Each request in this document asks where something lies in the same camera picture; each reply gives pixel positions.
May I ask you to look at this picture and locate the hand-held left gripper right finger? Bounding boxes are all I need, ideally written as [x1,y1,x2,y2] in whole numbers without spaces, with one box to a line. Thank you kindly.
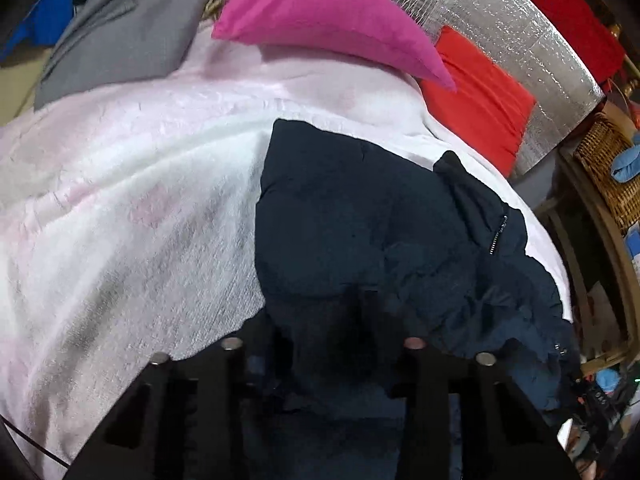
[389,336,581,480]

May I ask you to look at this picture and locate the silver foil insulation panel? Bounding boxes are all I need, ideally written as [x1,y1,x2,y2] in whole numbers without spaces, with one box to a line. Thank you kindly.
[345,0,606,178]

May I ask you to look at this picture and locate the black cable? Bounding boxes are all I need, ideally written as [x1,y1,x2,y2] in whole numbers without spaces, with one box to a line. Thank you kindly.
[0,416,72,470]

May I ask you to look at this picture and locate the red pillow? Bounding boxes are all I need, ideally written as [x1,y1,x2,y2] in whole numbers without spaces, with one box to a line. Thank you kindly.
[420,26,537,178]

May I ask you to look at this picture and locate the rough wooden table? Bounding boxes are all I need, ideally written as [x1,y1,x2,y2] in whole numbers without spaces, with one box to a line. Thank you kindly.
[537,145,640,361]

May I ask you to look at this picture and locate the grey garment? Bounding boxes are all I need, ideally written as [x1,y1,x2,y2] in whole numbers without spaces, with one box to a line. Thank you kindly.
[34,0,226,110]

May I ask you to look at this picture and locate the blue garment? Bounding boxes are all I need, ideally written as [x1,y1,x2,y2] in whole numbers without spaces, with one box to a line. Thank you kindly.
[0,0,76,61]

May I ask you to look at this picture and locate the navy zip jacket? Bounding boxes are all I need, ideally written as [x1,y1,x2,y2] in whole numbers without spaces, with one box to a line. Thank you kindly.
[240,119,576,480]

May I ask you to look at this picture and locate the wicker basket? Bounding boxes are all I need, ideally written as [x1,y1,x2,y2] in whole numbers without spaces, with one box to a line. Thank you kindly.
[572,112,640,236]

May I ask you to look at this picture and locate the blue cloth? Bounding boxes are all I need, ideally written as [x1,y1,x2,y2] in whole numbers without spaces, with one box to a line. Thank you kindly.
[611,132,640,184]

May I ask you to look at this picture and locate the white fluffy blanket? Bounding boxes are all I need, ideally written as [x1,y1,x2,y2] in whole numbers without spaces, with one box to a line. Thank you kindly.
[0,20,571,480]

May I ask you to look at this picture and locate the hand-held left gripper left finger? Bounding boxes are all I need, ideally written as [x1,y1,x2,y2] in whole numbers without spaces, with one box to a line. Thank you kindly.
[65,321,296,480]

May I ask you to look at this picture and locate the pink pillow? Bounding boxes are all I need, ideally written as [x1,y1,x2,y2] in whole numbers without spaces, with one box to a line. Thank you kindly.
[211,0,457,92]

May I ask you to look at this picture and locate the red cloth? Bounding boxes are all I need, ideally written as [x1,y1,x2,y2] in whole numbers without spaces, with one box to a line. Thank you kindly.
[487,0,628,93]

